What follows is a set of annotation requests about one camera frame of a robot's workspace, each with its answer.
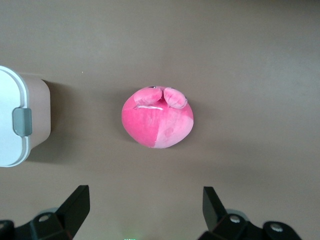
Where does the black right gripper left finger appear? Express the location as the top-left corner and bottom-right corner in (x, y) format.
(13, 184), (91, 240)

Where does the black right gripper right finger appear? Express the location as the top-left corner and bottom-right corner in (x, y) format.
(197, 186), (303, 240)

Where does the grey lid latch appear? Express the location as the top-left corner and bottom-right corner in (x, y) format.
(12, 107), (33, 137)

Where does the pink round plush toy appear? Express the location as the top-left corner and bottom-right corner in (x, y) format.
(121, 85), (195, 150)

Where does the white box lid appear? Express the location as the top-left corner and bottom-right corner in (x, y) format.
(0, 65), (33, 168)

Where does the pink plastic storage box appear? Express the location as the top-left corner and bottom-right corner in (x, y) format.
(18, 73), (52, 151)

